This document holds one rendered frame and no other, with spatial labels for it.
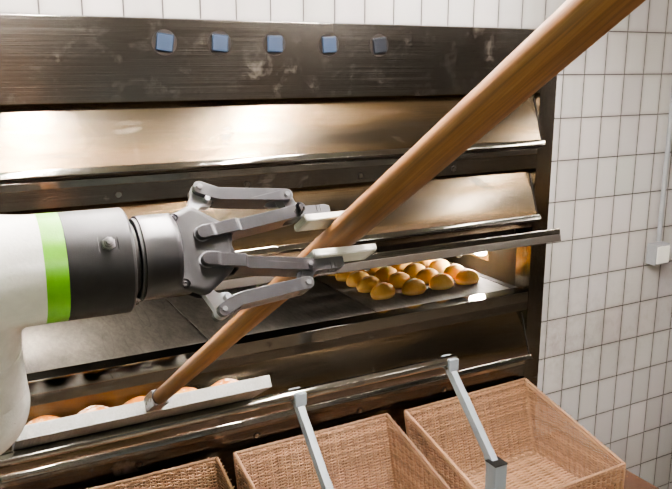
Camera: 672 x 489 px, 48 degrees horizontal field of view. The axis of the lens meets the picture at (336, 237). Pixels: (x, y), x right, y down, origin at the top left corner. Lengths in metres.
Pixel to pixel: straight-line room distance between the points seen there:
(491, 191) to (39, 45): 1.49
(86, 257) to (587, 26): 0.41
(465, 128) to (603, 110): 2.40
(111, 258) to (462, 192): 2.01
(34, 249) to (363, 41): 1.77
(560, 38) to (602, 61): 2.44
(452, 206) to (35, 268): 2.01
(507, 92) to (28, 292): 0.39
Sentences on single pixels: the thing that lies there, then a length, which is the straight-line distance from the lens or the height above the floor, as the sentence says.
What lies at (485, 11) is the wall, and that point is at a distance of 2.56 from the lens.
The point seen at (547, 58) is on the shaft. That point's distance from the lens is 0.49.
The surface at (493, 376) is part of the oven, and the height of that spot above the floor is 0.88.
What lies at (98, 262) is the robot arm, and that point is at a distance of 0.63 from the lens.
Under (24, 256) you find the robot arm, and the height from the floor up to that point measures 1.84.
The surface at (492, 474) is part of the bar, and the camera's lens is 2.13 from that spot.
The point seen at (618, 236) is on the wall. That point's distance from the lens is 3.11.
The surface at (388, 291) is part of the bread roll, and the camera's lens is 2.65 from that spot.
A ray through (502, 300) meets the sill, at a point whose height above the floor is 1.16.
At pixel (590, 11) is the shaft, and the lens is 0.46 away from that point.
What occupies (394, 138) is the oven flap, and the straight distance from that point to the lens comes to 2.35.
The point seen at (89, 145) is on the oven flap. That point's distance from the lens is 2.02.
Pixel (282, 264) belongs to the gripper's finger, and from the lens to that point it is 0.71.
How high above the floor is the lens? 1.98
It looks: 13 degrees down
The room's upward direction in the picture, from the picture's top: straight up
